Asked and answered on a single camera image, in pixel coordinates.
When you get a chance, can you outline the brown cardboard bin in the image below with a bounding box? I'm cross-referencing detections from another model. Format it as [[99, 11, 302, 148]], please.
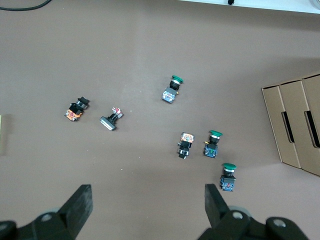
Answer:
[[301, 72, 320, 151], [278, 79, 320, 179], [261, 84, 302, 170]]

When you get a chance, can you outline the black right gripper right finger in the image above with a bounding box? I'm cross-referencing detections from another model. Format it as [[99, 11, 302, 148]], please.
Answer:
[[197, 183, 311, 240]]

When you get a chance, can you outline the brown paper table cover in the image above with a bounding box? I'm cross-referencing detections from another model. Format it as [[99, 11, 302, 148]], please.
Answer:
[[0, 0, 320, 240]]

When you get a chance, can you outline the black rectangular pushbutton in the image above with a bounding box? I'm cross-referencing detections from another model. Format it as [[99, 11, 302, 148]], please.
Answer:
[[99, 106, 125, 133]]

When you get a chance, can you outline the black selector switch orange block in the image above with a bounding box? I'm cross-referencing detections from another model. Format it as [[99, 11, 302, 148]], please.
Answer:
[[63, 96, 91, 123]]

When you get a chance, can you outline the green mushroom pushbutton blue block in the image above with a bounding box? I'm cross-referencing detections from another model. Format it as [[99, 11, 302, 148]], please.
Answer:
[[202, 129, 224, 159], [219, 162, 238, 193], [161, 74, 185, 105]]

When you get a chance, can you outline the black looped cable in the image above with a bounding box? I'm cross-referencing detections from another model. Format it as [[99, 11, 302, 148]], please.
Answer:
[[0, 0, 52, 12]]

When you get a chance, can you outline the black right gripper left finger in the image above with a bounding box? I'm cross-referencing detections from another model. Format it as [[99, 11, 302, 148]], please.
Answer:
[[0, 184, 94, 240]]

